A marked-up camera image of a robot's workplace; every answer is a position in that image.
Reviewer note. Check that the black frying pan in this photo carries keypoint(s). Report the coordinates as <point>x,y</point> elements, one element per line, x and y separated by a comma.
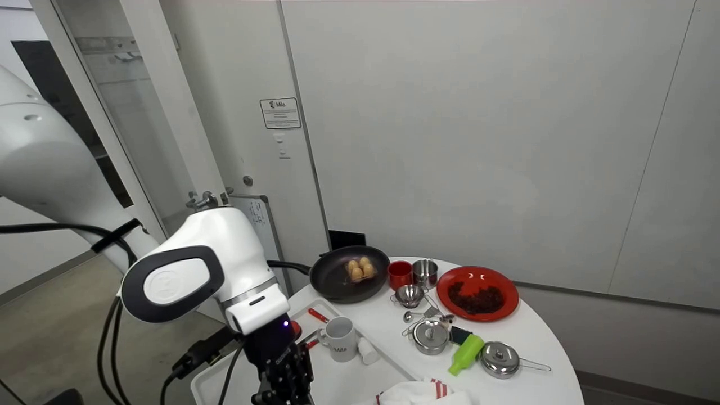
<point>348,276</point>

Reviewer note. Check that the white plastic tray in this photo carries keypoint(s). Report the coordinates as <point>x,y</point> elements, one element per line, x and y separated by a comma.
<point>334,383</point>

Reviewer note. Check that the red mug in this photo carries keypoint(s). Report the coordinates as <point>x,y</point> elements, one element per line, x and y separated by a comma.
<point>398,274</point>

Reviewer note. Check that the red handled utensil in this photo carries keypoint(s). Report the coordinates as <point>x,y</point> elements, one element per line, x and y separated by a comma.
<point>308,328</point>

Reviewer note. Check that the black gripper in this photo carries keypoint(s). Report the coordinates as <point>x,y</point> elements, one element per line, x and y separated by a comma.
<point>282,366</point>

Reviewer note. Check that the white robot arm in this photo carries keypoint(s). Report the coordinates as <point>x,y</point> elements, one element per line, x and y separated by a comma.
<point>214,256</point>

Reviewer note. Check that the steel cup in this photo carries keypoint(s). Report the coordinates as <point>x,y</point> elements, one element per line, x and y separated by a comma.
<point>425,274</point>

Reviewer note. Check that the small steel bowl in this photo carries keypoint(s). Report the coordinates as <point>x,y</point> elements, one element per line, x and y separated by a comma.
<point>411,295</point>

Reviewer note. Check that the small steel lidded pot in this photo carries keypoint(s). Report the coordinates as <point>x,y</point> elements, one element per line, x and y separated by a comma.
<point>503,360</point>

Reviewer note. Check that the white red striped cloth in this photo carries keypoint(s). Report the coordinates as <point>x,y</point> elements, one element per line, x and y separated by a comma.
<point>424,393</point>

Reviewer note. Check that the steel measuring spoon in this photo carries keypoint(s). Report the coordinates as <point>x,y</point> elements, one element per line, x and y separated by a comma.
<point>419,316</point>

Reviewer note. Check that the wall notice sign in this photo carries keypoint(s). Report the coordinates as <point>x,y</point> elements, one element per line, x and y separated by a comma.
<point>279,114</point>

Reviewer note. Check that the round steel tin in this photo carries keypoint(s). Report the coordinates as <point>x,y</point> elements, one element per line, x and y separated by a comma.
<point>430,339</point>

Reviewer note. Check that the white mug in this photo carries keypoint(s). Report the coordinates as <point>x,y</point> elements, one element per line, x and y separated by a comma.
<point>340,339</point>

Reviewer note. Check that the red plate with food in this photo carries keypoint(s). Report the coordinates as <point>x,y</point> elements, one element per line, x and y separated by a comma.
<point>477,294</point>

